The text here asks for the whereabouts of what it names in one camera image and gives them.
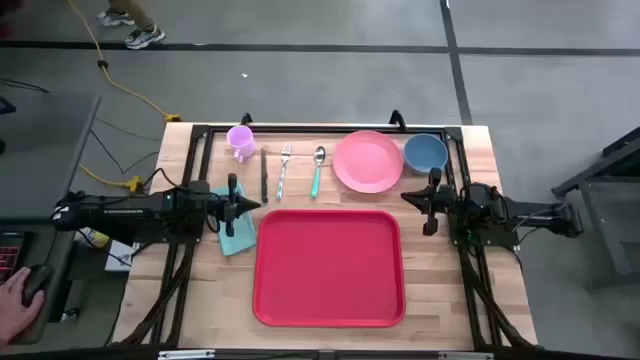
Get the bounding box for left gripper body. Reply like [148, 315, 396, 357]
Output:
[207, 172, 240, 239]

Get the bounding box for fork with striped handle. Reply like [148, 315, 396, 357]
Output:
[275, 144, 292, 202]

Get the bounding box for black computer mouse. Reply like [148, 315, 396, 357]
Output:
[20, 263, 55, 307]

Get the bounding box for grey desk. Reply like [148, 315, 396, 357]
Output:
[0, 93, 103, 346]

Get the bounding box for yellow extension cable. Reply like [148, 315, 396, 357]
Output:
[67, 0, 182, 124]
[78, 164, 145, 194]

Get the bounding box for black serrated knife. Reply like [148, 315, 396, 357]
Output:
[259, 147, 270, 204]

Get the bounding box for blue plastic bowl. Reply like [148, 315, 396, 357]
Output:
[402, 133, 449, 176]

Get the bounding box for pink plastic mug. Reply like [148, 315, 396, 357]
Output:
[226, 124, 257, 164]

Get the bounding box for pink plastic plate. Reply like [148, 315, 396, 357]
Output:
[332, 130, 405, 195]

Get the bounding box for grey metal cart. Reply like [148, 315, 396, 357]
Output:
[551, 125, 640, 291]

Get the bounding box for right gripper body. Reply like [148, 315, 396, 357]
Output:
[422, 167, 459, 237]

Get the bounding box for red plastic tray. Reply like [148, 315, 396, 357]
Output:
[252, 208, 407, 329]

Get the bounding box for teal cloth napkin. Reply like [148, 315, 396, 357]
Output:
[209, 180, 258, 258]

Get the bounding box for person's white sneakers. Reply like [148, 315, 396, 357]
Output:
[95, 0, 166, 50]

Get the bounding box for backlit keyboard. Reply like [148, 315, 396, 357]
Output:
[0, 232, 26, 287]

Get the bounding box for white and yellow bottle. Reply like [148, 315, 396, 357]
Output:
[74, 227, 110, 250]

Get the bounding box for white cardboard box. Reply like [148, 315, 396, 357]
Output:
[104, 239, 139, 274]

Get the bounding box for spoon with teal handle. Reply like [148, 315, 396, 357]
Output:
[310, 145, 327, 200]

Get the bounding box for person's hand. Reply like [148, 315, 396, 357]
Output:
[0, 267, 46, 346]

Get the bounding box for black aluminium rig frame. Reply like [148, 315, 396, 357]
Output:
[112, 122, 539, 351]

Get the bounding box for silver metal bracket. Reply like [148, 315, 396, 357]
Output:
[158, 349, 216, 360]
[438, 351, 495, 360]

